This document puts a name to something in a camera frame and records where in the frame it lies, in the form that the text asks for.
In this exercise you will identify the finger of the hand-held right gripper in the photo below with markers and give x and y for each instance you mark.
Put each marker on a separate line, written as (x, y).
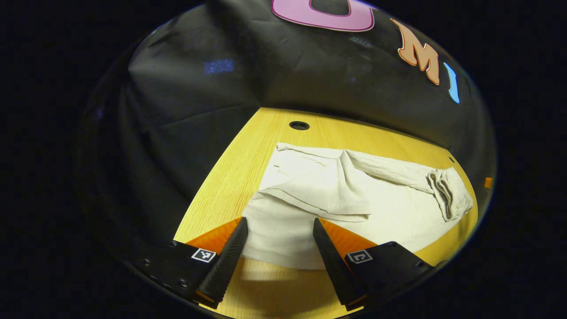
(488, 183)

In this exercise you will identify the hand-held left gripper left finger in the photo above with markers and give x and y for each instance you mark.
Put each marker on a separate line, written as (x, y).
(226, 266)

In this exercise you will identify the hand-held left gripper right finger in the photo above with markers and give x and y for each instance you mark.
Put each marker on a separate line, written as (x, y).
(334, 266)

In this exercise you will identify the white jeans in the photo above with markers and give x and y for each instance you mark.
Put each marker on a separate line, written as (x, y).
(319, 195)

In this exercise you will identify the black backdrop cloth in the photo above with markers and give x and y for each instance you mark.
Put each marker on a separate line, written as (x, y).
(212, 88)

